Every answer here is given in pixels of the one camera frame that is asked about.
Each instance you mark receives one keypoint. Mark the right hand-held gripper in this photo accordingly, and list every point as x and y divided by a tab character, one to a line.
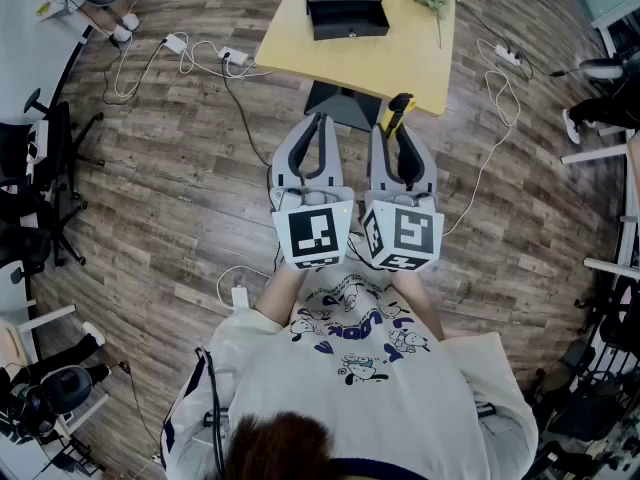
405	233

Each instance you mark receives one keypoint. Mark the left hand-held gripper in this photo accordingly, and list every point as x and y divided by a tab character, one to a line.
310	233

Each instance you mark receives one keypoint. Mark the yellow black handheld tool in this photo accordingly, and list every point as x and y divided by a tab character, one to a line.
397	110

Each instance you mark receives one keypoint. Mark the black box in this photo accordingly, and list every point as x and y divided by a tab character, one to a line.
345	8

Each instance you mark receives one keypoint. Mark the person's right forearm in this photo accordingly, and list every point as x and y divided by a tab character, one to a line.
420	303

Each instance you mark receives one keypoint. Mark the person's left forearm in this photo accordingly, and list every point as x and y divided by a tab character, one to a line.
280	295

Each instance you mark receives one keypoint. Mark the white printed marker cube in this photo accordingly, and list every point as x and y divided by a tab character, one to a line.
37	140

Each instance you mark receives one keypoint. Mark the white power strip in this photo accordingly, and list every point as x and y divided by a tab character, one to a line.
507	54
233	56
176	43

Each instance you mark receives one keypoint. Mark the white power adapter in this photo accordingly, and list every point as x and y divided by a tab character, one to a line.
239	298

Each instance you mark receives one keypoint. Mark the white desk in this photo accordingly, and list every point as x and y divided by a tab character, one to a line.
595	152
30	58
15	313

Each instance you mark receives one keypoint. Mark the person's white printed shirt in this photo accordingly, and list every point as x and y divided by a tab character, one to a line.
360	383

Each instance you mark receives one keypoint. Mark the black office chair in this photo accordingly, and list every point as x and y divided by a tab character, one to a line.
585	398
30	238
60	138

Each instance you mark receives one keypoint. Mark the black table pedestal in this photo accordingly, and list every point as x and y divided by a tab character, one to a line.
345	103

